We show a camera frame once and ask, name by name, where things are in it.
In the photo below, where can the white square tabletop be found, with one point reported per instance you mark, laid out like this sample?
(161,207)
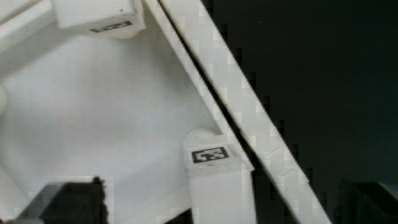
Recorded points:
(104,99)

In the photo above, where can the white table leg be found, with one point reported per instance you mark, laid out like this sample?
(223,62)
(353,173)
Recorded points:
(220,179)
(101,18)

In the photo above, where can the white front fence bar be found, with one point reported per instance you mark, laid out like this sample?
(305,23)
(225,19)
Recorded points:
(214,56)

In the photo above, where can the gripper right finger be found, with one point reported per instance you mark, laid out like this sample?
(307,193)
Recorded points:
(367,204)

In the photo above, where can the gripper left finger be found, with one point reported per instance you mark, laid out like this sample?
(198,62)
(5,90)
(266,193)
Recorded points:
(67,204)

